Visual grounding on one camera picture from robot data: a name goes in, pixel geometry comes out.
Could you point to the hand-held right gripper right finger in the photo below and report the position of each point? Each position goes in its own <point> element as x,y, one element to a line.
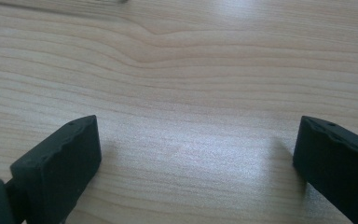
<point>338,165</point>

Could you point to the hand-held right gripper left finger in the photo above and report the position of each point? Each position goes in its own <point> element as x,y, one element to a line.
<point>57,169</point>

